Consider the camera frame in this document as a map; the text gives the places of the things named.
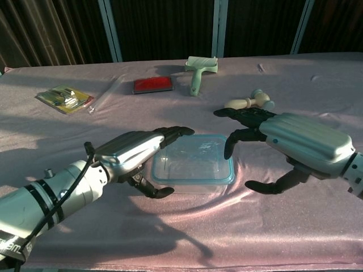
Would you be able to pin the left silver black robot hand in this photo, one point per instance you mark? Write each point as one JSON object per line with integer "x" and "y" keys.
{"x": 130, "y": 150}

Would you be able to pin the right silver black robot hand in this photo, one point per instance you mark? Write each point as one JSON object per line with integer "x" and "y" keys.
{"x": 306, "y": 139}

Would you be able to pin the clear blue-rimmed container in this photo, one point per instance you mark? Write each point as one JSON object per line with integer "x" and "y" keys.
{"x": 193, "y": 164}

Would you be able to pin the clear blue-tinted plastic container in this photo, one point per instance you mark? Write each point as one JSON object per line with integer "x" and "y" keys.
{"x": 193, "y": 189}

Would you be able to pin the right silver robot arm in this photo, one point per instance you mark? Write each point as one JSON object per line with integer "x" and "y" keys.
{"x": 356, "y": 175}

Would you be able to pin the clear glass tube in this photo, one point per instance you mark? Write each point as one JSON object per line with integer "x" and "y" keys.
{"x": 109, "y": 92}

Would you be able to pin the red ink pad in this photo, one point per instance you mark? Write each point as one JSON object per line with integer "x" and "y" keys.
{"x": 153, "y": 84}

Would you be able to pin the small wooden mallet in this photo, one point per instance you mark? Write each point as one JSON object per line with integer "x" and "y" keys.
{"x": 238, "y": 102}

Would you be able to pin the yellow blister pack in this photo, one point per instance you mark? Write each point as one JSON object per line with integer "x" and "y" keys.
{"x": 65, "y": 99}

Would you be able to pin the mint green roller tool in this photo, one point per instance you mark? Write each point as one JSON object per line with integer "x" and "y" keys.
{"x": 195, "y": 82}

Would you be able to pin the pink tablecloth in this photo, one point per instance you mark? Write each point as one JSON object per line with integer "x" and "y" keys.
{"x": 198, "y": 226}

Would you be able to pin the light grey metal frame post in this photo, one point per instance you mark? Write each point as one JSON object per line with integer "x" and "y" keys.
{"x": 219, "y": 28}
{"x": 302, "y": 28}
{"x": 112, "y": 34}

